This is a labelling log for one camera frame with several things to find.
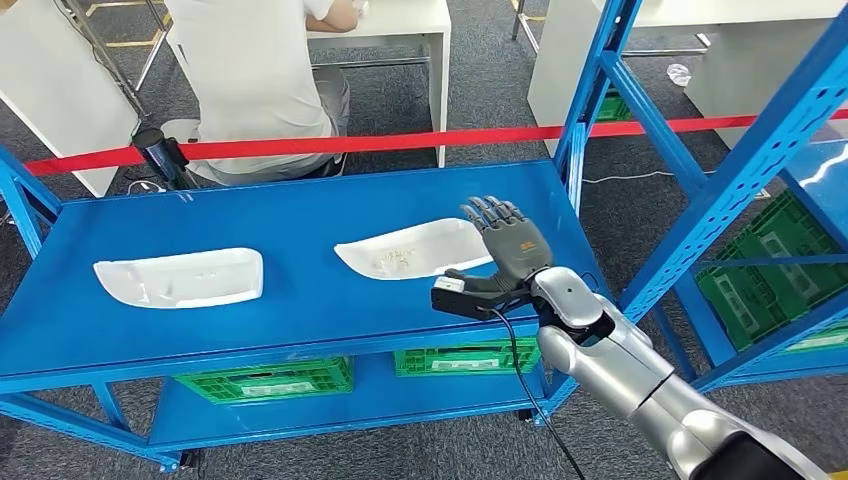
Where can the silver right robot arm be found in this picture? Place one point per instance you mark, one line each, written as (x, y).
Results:
(629, 378)

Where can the crumpled clear plastic wrapper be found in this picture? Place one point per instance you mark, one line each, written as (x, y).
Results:
(679, 74)

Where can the blue metal shelf rack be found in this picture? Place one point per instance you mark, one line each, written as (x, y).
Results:
(825, 199)
(298, 318)

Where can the black stanchion post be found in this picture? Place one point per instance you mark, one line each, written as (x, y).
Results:
(156, 152)

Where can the green plastic crate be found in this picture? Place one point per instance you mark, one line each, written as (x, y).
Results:
(464, 358)
(748, 291)
(265, 381)
(613, 109)

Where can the white curved part with stain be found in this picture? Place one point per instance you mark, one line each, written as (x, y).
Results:
(411, 255)

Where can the red barrier belt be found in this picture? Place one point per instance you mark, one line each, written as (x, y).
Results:
(397, 141)

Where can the grey metal stand frame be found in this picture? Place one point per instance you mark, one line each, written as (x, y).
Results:
(99, 50)

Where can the person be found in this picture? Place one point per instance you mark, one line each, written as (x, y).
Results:
(252, 79)

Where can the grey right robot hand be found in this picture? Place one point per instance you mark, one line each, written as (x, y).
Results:
(517, 245)

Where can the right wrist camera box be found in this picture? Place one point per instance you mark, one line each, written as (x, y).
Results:
(457, 305)

